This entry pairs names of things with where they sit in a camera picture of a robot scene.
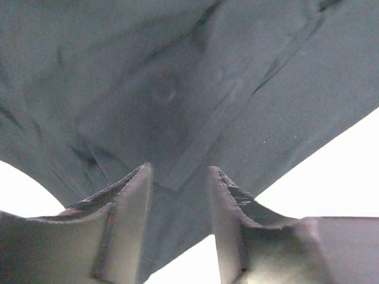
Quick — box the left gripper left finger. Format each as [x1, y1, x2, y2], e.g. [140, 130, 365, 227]
[1, 163, 152, 283]

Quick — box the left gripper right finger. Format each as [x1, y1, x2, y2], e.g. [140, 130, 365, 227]
[208, 166, 378, 283]

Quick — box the black t shirt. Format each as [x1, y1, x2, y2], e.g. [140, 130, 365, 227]
[1, 1, 378, 283]

